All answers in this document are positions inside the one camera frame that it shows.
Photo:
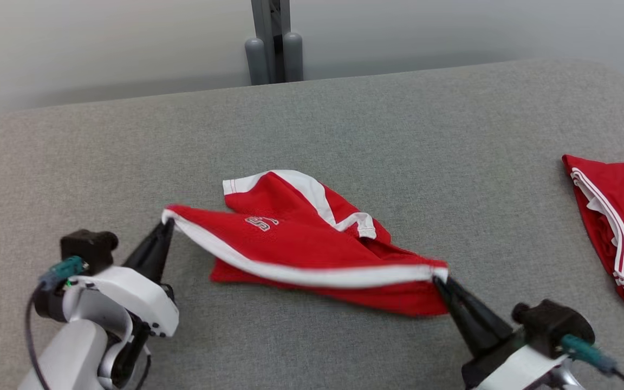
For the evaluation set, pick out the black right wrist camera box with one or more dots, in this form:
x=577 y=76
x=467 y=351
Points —
x=553 y=325

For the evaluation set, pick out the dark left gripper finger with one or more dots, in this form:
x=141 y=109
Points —
x=143 y=254
x=160 y=260

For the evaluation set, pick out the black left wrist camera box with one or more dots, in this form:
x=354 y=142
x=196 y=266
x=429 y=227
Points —
x=87 y=246

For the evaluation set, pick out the grey metal partition post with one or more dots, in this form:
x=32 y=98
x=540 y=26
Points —
x=271 y=21

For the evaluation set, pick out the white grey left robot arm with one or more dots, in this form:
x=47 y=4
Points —
x=68 y=352

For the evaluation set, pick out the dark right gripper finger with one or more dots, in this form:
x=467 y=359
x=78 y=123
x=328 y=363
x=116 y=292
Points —
x=466 y=330
x=480 y=314

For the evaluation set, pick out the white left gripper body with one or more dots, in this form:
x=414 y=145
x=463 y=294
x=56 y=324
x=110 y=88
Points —
x=144 y=298

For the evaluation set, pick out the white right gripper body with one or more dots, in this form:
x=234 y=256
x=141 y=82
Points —
x=512 y=368

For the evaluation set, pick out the grey cylindrical post foot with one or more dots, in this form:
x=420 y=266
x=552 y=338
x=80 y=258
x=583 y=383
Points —
x=257 y=62
x=293 y=57

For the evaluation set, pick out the red white basketball shorts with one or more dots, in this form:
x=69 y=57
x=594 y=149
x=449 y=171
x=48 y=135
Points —
x=301 y=249

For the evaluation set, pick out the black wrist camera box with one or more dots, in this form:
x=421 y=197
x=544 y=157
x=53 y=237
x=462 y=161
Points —
x=553 y=325
x=87 y=246

